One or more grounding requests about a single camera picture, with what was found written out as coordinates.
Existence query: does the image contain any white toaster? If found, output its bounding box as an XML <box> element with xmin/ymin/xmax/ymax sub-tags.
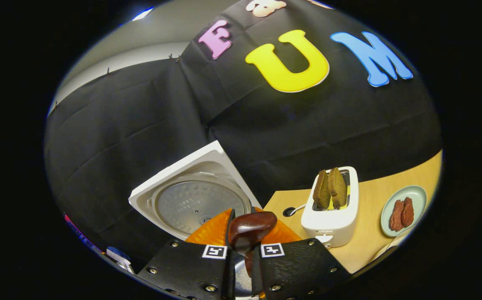
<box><xmin>300</xmin><ymin>166</ymin><xmax>359</xmax><ymax>249</ymax></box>

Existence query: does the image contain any pale green plate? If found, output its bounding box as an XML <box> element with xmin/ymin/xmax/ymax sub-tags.
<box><xmin>380</xmin><ymin>185</ymin><xmax>427</xmax><ymax>238</ymax></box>

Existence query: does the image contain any cream cutting board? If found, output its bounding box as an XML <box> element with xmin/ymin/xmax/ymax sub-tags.
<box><xmin>369</xmin><ymin>233</ymin><xmax>413</xmax><ymax>264</ymax></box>

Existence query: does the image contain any dark wooden spoon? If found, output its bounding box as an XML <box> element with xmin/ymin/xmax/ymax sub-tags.
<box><xmin>228</xmin><ymin>211</ymin><xmax>278</xmax><ymax>278</ymax></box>

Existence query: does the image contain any red meat slice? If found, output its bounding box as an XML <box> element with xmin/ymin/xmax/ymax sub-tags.
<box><xmin>389</xmin><ymin>200</ymin><xmax>404</xmax><ymax>232</ymax></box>
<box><xmin>401</xmin><ymin>197</ymin><xmax>415</xmax><ymax>228</ymax></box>

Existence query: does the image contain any white rice cooker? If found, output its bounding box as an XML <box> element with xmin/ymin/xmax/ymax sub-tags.
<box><xmin>128</xmin><ymin>140</ymin><xmax>263</xmax><ymax>297</ymax></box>

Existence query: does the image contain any brown bread slice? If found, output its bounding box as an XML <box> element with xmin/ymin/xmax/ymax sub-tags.
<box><xmin>329</xmin><ymin>167</ymin><xmax>348</xmax><ymax>208</ymax></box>
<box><xmin>312</xmin><ymin>169</ymin><xmax>331</xmax><ymax>210</ymax></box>

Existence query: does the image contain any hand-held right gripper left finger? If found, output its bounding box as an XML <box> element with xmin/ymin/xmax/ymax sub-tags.
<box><xmin>136</xmin><ymin>208</ymin><xmax>236</xmax><ymax>300</ymax></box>

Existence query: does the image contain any blue and white object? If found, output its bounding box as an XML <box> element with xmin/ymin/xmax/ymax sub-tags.
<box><xmin>106</xmin><ymin>246</ymin><xmax>136</xmax><ymax>275</ymax></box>

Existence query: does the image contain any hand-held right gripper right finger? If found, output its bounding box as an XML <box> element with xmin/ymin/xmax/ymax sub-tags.
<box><xmin>251</xmin><ymin>206</ymin><xmax>352</xmax><ymax>300</ymax></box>

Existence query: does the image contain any black backdrop cloth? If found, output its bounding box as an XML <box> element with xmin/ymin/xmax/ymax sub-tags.
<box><xmin>43</xmin><ymin>0</ymin><xmax>444</xmax><ymax>267</ymax></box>

